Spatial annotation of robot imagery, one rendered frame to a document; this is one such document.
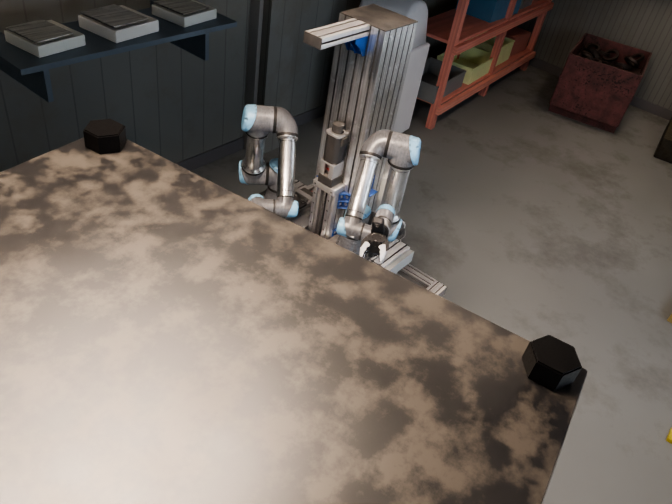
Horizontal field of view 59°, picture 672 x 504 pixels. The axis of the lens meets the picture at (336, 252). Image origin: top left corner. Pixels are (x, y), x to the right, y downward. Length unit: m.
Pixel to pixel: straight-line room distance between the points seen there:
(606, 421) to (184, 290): 3.30
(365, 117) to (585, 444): 2.33
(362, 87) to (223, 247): 1.57
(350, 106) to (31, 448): 2.13
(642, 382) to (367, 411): 3.59
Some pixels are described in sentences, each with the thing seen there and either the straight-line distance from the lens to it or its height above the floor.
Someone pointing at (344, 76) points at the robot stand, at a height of 1.76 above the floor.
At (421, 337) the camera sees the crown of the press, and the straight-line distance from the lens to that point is 1.16.
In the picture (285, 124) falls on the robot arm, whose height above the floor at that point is 1.60.
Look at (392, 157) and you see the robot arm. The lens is 2.54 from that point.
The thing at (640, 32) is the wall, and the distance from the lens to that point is 8.72.
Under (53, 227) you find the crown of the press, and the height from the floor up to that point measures 2.01.
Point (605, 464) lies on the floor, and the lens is 3.91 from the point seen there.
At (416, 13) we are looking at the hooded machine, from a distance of 5.61.
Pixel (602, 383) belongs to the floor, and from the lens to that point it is 4.32.
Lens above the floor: 2.82
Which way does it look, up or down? 39 degrees down
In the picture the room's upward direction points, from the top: 11 degrees clockwise
